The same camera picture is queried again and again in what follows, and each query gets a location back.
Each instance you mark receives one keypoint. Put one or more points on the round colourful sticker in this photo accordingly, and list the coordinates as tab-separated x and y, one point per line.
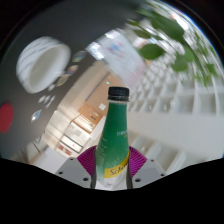
71	69
79	56
62	80

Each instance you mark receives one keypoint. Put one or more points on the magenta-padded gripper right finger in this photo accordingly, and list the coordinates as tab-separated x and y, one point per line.
145	171

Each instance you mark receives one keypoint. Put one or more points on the green plastic drink bottle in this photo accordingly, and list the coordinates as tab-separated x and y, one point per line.
112	143

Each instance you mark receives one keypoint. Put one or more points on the flat round red coaster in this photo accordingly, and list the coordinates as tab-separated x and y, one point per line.
6	117

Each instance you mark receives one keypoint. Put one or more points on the blue shield-shaped sticker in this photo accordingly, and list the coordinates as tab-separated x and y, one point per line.
36	115

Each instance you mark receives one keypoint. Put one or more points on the small white sticker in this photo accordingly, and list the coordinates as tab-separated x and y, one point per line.
51	87
42	99
50	101

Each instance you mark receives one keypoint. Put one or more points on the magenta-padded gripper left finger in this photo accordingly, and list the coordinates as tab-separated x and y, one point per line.
74	171

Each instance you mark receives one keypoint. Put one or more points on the potted green leafy plant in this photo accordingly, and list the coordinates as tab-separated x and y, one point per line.
151	51

